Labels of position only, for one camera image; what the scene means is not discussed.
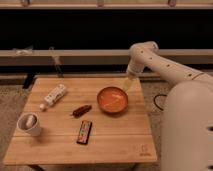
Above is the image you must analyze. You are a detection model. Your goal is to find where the orange ceramic bowl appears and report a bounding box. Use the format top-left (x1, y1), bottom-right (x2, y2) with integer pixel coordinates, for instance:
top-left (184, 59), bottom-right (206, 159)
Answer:
top-left (97, 87), bottom-right (128, 114)

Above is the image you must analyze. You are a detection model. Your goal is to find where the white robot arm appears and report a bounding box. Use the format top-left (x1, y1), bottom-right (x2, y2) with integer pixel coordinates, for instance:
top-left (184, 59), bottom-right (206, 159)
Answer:
top-left (126, 41), bottom-right (213, 171)

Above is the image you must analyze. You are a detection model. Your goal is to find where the brown snack stick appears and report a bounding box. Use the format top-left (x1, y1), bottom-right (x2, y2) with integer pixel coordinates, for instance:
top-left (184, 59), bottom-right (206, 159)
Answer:
top-left (71, 105), bottom-right (92, 118)

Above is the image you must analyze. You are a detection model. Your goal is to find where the dark candy bar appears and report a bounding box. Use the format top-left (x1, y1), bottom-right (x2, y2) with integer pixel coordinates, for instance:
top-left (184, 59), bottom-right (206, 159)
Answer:
top-left (77, 120), bottom-right (92, 145)

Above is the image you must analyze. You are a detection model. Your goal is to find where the white tube bottle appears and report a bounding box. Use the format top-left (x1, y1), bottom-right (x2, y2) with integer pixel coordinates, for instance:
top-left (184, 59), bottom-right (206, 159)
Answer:
top-left (39, 84), bottom-right (67, 111)

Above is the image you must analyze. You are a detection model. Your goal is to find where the wooden table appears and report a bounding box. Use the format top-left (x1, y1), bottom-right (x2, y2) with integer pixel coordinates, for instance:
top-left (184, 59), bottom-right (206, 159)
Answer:
top-left (4, 78), bottom-right (157, 165)

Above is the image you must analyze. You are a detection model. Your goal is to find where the white object in cup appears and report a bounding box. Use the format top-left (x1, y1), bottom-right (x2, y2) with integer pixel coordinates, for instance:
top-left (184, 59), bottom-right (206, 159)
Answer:
top-left (26, 115), bottom-right (36, 129)

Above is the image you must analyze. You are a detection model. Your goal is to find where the black cable on floor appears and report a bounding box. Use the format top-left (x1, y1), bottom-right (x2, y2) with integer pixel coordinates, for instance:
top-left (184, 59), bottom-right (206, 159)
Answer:
top-left (153, 93), bottom-right (169, 112)

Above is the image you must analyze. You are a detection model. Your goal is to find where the horizontal metal rail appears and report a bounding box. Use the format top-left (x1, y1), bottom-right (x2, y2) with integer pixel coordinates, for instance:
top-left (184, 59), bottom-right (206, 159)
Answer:
top-left (0, 48), bottom-right (213, 67)

